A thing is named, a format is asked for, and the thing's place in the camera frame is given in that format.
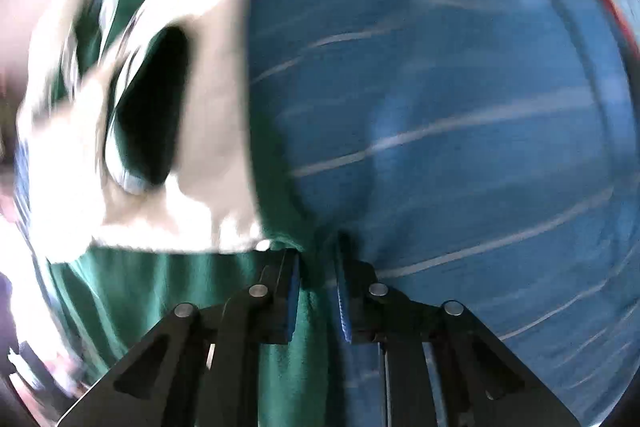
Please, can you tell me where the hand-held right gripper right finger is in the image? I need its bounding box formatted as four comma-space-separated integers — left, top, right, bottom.
336, 232, 583, 427

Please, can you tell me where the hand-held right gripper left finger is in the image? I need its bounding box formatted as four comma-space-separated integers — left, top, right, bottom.
57, 239, 302, 427

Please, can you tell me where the green garment with striped hem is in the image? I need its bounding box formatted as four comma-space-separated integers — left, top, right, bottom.
15, 0, 351, 427

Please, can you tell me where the blue striped bed quilt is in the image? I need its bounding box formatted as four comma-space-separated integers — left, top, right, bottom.
245, 0, 632, 427

